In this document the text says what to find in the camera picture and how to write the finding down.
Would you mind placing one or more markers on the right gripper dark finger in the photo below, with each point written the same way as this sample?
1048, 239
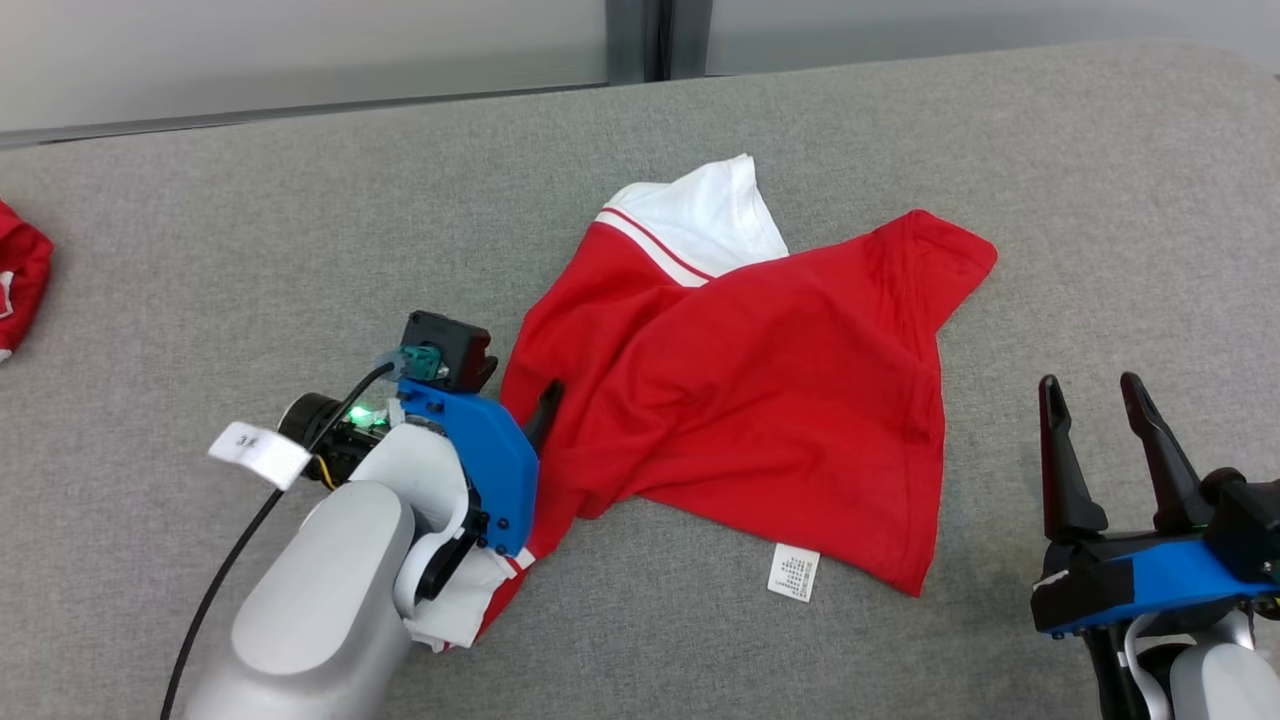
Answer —
1068, 490
1170, 480

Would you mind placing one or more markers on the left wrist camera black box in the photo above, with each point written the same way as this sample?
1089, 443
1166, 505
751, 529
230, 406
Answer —
450, 340

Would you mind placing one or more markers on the red white number jersey shirt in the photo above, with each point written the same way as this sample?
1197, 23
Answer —
750, 400

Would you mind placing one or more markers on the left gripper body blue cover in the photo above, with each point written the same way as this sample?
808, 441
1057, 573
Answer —
495, 460

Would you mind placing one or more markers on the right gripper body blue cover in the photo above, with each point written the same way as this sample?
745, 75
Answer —
1150, 580

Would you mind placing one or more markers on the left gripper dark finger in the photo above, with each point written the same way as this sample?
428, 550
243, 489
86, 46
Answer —
546, 410

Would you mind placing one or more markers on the red shorts with white panels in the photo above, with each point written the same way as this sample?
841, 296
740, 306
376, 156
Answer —
22, 270

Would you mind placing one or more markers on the grey partition base rail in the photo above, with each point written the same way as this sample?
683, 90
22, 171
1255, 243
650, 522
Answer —
300, 108

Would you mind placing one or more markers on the left robot arm silver white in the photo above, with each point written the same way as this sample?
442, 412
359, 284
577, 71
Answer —
320, 600

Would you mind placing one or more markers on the grey partition post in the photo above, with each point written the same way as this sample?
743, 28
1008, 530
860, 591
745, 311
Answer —
630, 40

